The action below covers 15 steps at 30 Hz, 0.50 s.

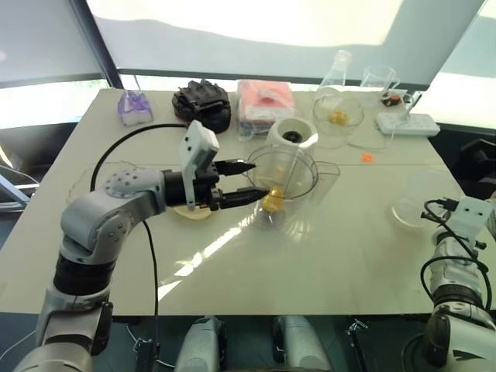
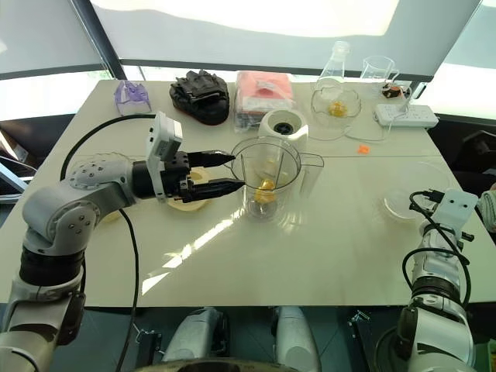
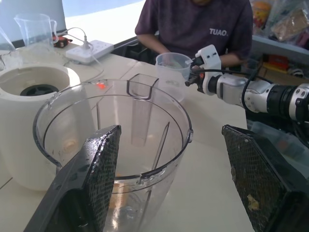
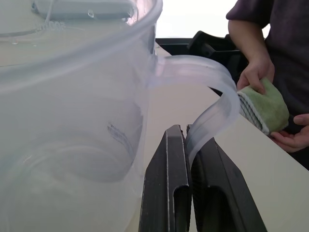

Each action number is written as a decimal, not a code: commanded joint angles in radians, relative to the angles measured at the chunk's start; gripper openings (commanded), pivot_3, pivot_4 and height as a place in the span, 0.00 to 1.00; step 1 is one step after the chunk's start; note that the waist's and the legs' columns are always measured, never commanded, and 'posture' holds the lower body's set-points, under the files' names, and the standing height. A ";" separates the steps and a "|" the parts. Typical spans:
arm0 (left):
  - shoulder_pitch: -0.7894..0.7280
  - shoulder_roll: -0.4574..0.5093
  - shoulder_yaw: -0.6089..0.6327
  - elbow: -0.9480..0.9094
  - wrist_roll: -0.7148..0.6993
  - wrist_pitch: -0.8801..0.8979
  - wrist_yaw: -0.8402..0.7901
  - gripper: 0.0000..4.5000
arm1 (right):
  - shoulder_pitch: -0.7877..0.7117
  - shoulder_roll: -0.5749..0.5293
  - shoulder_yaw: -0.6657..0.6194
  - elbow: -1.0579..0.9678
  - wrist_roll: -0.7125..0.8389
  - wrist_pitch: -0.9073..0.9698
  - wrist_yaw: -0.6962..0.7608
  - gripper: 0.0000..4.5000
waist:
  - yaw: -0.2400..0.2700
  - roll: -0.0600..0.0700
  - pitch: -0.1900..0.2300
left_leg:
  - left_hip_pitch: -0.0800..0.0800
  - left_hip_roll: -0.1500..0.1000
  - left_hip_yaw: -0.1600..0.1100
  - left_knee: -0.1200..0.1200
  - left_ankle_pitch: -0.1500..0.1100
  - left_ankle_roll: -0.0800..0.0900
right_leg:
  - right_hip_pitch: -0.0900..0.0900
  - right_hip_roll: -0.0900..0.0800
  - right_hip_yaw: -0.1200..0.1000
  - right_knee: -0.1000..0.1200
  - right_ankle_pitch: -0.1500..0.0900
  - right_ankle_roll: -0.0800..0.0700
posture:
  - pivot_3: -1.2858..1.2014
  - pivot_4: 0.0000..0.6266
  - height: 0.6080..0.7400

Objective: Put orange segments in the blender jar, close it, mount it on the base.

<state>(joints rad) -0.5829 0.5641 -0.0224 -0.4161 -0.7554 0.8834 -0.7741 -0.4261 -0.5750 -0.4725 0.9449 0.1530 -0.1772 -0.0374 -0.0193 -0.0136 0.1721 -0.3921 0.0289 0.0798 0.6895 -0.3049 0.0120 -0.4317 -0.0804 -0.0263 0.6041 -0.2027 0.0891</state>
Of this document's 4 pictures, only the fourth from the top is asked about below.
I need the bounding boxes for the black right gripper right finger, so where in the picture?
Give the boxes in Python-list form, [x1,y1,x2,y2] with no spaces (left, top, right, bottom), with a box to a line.
[186,124,267,232]

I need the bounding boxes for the person's right hand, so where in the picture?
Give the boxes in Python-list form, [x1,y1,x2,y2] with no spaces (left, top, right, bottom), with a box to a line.
[237,57,275,94]

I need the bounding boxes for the person's left hand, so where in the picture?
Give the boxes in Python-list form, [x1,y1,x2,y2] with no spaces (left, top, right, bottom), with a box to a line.
[270,114,309,154]

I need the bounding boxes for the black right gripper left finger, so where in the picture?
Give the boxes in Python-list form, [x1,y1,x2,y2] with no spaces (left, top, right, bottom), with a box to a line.
[139,124,193,232]

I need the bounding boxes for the person in dark shirt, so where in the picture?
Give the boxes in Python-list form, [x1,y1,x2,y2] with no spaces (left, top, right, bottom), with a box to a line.
[225,0,309,170]

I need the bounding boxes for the green cleaning cloth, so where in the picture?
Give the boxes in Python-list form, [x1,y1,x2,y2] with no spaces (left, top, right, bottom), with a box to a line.
[236,77,290,134]

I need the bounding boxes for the clear plastic blender jar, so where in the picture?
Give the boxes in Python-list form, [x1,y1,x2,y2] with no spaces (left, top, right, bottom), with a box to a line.
[0,0,241,232]

